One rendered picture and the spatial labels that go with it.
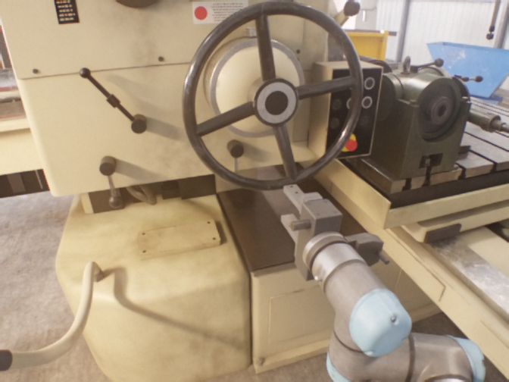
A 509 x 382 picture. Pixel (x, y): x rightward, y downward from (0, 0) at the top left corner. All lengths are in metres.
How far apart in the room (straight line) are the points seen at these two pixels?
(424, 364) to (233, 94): 0.60
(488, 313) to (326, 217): 0.76
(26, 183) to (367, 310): 1.55
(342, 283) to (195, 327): 0.98
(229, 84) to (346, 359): 0.56
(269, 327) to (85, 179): 0.98
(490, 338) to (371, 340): 0.76
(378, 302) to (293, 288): 0.96
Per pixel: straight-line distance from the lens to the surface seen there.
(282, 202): 1.63
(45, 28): 0.85
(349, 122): 0.75
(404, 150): 1.06
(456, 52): 7.08
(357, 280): 0.46
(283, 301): 1.41
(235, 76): 0.74
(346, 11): 0.93
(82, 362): 1.91
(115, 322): 1.35
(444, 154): 1.18
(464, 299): 1.19
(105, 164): 0.86
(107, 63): 0.84
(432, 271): 1.25
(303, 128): 0.97
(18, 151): 1.25
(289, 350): 1.71
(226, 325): 1.42
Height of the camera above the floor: 1.46
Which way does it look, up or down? 30 degrees down
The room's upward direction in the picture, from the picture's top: straight up
